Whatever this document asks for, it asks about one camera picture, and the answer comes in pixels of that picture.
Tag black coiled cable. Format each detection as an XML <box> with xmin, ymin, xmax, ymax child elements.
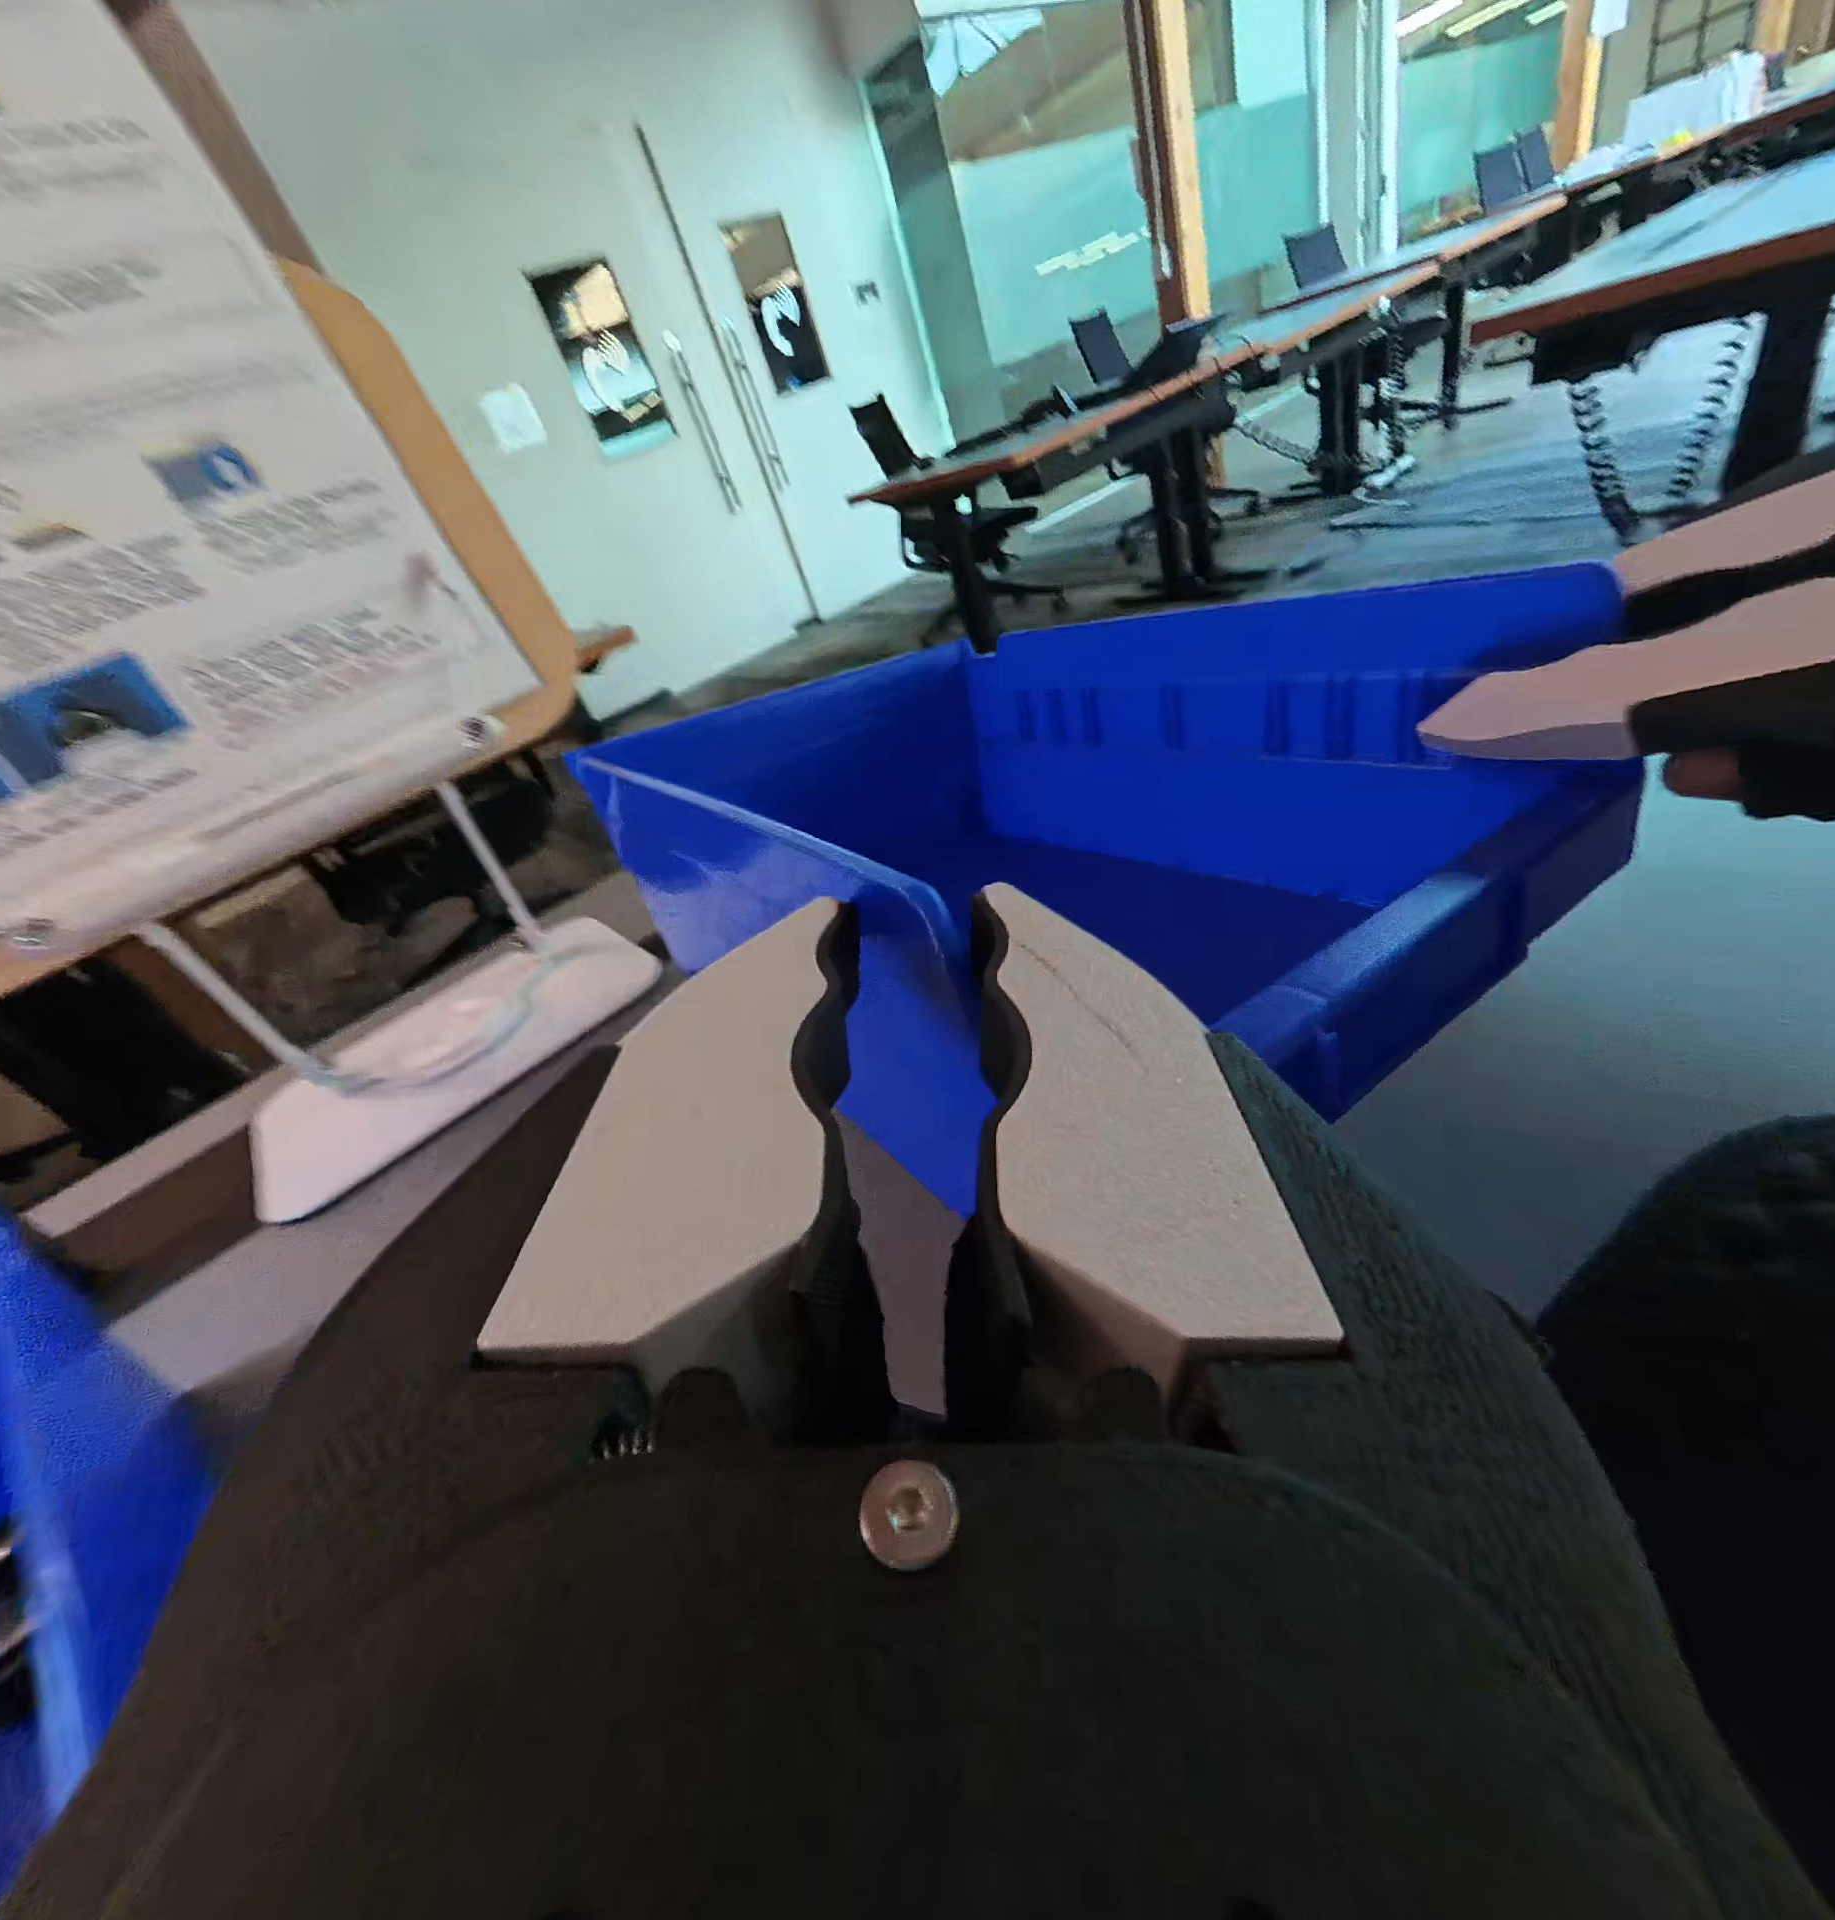
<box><xmin>1567</xmin><ymin>318</ymin><xmax>1758</xmax><ymax>545</ymax></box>

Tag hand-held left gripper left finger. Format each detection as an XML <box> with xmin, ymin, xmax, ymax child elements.
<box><xmin>476</xmin><ymin>899</ymin><xmax>862</xmax><ymax>1372</ymax></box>

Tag black laptop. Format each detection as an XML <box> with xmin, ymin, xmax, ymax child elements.
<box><xmin>1119</xmin><ymin>315</ymin><xmax>1227</xmax><ymax>396</ymax></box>

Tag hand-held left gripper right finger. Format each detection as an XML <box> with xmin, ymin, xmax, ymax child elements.
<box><xmin>969</xmin><ymin>887</ymin><xmax>1347</xmax><ymax>1408</ymax></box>

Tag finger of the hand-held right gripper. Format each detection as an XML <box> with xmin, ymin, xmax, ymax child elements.
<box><xmin>1415</xmin><ymin>578</ymin><xmax>1835</xmax><ymax>765</ymax></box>
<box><xmin>1609</xmin><ymin>450</ymin><xmax>1835</xmax><ymax>604</ymax></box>

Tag blue plastic bin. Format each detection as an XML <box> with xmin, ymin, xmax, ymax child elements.
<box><xmin>564</xmin><ymin>562</ymin><xmax>1645</xmax><ymax>1220</ymax></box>
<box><xmin>0</xmin><ymin>1200</ymin><xmax>221</xmax><ymax>1920</ymax></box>

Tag white door with window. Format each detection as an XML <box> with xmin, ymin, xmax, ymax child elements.
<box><xmin>467</xmin><ymin>134</ymin><xmax>740</xmax><ymax>679</ymax></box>
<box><xmin>640</xmin><ymin>121</ymin><xmax>859</xmax><ymax>625</ymax></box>

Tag printed instruction sheet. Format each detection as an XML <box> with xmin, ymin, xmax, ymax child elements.
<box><xmin>0</xmin><ymin>0</ymin><xmax>542</xmax><ymax>940</ymax></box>

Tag wooden top office desk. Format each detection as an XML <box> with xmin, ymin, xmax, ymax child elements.
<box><xmin>1470</xmin><ymin>144</ymin><xmax>1835</xmax><ymax>497</ymax></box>
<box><xmin>847</xmin><ymin>336</ymin><xmax>1269</xmax><ymax>647</ymax></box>
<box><xmin>1261</xmin><ymin>193</ymin><xmax>1572</xmax><ymax>497</ymax></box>

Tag instruction sign on white stand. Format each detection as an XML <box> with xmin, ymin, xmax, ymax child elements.
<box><xmin>0</xmin><ymin>0</ymin><xmax>666</xmax><ymax>1224</ymax></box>

